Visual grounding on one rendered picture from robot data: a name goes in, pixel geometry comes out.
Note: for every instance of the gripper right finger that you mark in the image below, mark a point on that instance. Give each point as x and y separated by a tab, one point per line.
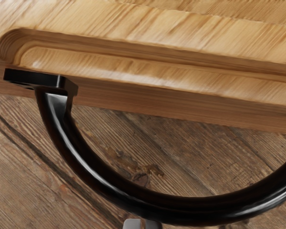
152	225

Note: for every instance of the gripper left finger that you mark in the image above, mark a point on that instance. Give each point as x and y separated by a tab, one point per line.
132	224

